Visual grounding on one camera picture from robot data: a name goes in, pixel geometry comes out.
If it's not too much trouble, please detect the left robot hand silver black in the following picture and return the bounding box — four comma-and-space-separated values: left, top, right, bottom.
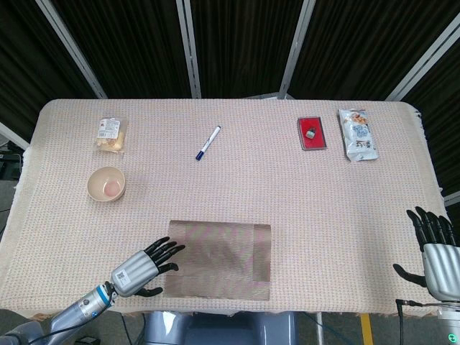
109, 236, 186, 299

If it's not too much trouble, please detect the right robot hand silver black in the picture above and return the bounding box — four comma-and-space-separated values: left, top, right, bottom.
392, 206, 460, 301

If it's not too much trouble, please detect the brown woven placemat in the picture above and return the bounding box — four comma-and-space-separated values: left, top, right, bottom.
163, 220, 272, 301

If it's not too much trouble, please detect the beige bowl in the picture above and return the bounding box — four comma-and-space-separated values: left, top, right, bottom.
87, 166, 127, 202

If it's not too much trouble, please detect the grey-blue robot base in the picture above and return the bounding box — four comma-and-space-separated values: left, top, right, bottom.
142, 311, 298, 345

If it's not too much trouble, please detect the clear bag of biscuits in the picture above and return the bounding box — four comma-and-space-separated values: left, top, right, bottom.
93, 116, 129, 155

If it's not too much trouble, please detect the beige waffle tablecloth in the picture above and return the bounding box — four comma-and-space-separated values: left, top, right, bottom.
0, 98, 450, 321

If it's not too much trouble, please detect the white marker with blue cap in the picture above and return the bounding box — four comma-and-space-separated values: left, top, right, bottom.
195, 125, 222, 161

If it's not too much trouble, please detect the white snack packet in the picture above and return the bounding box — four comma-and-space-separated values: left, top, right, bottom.
336, 109, 380, 162

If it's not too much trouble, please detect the black equipment rack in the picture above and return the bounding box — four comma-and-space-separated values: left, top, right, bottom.
0, 150, 24, 180

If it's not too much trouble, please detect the red ink pad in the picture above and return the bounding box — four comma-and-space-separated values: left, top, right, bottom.
296, 116, 328, 151

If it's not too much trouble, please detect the black right hand cable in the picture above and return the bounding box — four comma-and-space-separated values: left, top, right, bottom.
395, 298, 439, 345

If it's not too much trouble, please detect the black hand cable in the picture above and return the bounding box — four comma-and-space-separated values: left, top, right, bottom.
395, 298, 439, 345
6, 325, 82, 342

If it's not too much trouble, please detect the black left hand cable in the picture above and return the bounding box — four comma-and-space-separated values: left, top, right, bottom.
6, 325, 82, 342

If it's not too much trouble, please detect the blue floor cable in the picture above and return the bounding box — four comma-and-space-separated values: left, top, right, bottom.
300, 311, 342, 345

